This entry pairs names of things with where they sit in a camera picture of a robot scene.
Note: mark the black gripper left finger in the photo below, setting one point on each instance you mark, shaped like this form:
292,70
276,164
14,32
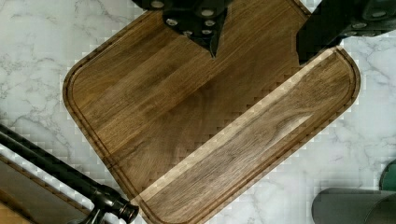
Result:
199,20

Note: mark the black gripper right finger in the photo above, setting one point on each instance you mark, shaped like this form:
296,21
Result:
334,20

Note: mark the dark wooden cutting board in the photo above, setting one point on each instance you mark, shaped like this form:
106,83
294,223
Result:
184,132

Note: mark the teal green container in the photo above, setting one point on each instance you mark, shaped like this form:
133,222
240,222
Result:
388,178

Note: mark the grey cylindrical cup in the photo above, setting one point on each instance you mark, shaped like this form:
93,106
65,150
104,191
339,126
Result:
354,206

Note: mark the black drawer handle bar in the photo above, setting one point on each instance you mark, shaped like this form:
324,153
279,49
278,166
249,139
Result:
105,199

